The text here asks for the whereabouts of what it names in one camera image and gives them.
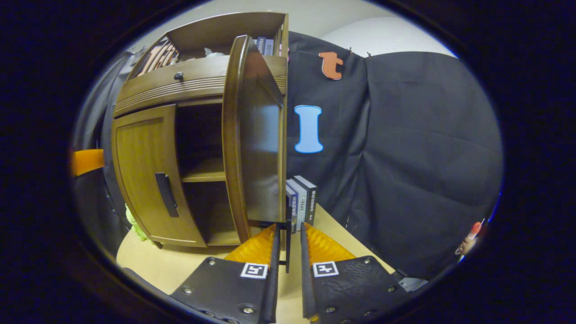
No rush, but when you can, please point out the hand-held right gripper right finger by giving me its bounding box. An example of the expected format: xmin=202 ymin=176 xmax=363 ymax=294
xmin=300 ymin=223 xmax=410 ymax=324

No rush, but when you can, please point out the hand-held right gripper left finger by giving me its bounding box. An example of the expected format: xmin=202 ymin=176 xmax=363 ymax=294
xmin=171 ymin=224 xmax=280 ymax=324

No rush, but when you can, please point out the wooden shoe cabinet door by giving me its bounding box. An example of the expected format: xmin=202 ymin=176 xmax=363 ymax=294
xmin=112 ymin=104 xmax=207 ymax=248
xmin=222 ymin=35 xmax=288 ymax=244

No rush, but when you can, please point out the wooden double-door shoe cabinet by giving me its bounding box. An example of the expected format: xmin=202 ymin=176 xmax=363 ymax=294
xmin=110 ymin=12 xmax=289 ymax=248

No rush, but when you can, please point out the wooden inner cabinet shelf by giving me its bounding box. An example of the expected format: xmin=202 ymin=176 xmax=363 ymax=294
xmin=182 ymin=157 xmax=226 ymax=183

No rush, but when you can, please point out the wooden cabinet drawer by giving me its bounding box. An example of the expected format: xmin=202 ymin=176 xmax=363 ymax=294
xmin=112 ymin=55 xmax=288 ymax=118

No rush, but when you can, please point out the blue cover book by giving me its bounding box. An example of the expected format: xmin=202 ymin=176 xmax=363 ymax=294
xmin=286 ymin=184 xmax=298 ymax=234

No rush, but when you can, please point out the grey cover book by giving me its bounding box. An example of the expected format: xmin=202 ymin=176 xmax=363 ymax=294
xmin=288 ymin=179 xmax=308 ymax=230

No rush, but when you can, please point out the green frog plush toy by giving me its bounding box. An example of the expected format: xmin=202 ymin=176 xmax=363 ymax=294
xmin=125 ymin=205 xmax=149 ymax=242

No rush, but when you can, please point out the black cover book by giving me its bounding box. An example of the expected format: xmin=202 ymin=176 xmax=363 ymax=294
xmin=293 ymin=175 xmax=318 ymax=225

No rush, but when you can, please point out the black backdrop cloth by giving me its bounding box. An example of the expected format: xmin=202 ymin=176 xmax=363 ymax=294
xmin=72 ymin=31 xmax=504 ymax=280

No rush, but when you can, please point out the small red tipped object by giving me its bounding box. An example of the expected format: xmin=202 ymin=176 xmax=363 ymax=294
xmin=454 ymin=218 xmax=486 ymax=257

